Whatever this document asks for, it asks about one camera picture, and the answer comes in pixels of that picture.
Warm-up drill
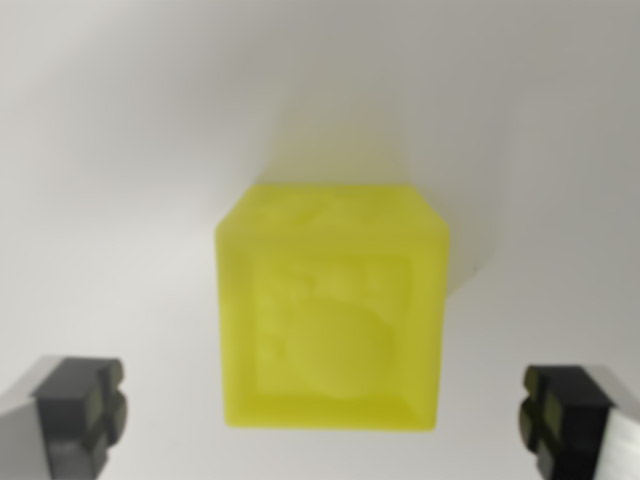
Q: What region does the black silver gripper right finger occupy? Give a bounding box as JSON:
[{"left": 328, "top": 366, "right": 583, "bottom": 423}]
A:
[{"left": 516, "top": 364, "right": 640, "bottom": 480}]

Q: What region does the black silver gripper left finger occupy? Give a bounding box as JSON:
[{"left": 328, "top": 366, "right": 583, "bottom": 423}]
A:
[{"left": 0, "top": 355, "right": 129, "bottom": 480}]

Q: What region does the yellow translucent embossed cube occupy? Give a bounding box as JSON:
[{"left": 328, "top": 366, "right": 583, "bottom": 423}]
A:
[{"left": 214, "top": 183, "right": 453, "bottom": 434}]

